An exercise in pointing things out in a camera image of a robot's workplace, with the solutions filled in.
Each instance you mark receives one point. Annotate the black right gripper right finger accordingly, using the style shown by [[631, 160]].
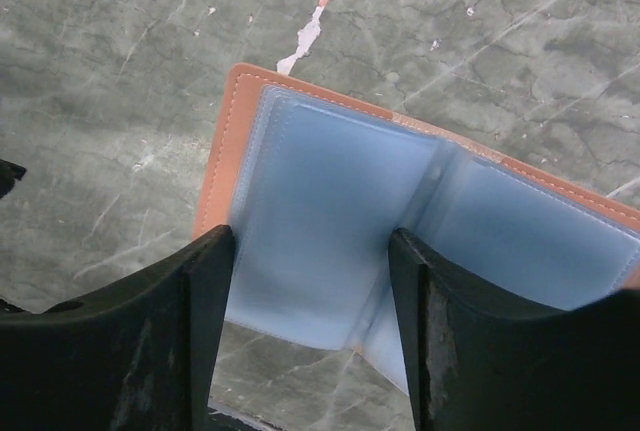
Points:
[[478, 357]]

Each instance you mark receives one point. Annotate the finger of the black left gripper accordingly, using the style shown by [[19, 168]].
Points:
[[10, 173]]

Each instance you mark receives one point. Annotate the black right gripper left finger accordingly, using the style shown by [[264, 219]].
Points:
[[137, 354]]

